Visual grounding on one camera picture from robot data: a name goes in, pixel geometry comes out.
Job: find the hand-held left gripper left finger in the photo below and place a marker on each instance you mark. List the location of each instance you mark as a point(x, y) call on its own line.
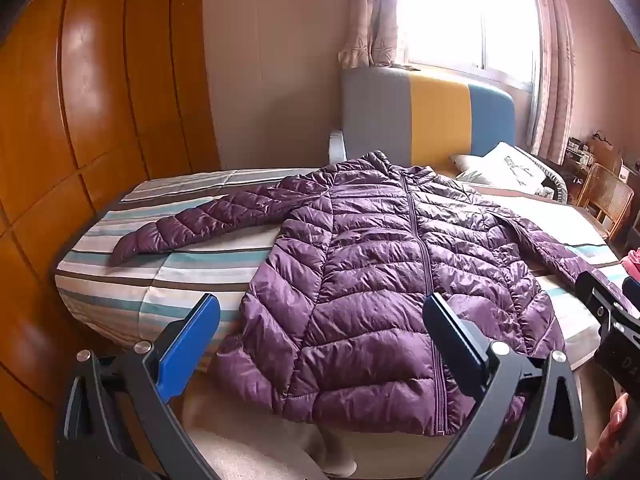
point(187, 345)

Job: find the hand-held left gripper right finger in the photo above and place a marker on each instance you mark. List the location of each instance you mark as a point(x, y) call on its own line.
point(457, 345)

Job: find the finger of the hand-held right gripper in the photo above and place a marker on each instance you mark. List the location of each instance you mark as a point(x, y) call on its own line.
point(597, 297)
point(633, 294)

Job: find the purple quilted puffer jacket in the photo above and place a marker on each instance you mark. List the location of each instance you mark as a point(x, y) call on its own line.
point(370, 280)

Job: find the person's right hand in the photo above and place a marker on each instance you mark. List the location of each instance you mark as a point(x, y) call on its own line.
point(612, 432)

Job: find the pink cloth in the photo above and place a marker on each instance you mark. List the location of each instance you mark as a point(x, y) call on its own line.
point(632, 262)

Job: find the bed with striped sheet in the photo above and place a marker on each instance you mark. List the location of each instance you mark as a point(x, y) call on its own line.
point(150, 280)

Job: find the wooden cane chair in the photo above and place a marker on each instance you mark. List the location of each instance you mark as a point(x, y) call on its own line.
point(602, 200)

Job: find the grey mesh basket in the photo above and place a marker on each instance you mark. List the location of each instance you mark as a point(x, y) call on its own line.
point(556, 187)

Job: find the cluttered wooden desk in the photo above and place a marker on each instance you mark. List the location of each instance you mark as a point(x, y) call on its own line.
point(585, 152)

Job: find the white printed pillow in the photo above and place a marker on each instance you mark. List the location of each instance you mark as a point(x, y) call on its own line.
point(515, 167)

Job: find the grey pillow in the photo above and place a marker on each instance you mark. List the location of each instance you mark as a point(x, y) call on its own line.
point(465, 162)

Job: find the grey yellow blue headboard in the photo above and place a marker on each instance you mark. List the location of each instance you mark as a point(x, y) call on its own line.
point(435, 115)

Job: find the wooden wardrobe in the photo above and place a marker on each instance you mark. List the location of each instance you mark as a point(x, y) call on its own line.
point(90, 135)

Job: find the pink star-print curtain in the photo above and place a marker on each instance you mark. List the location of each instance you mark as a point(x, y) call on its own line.
point(372, 15)
point(555, 60)

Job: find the bright window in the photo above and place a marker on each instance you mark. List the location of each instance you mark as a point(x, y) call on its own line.
point(465, 15)

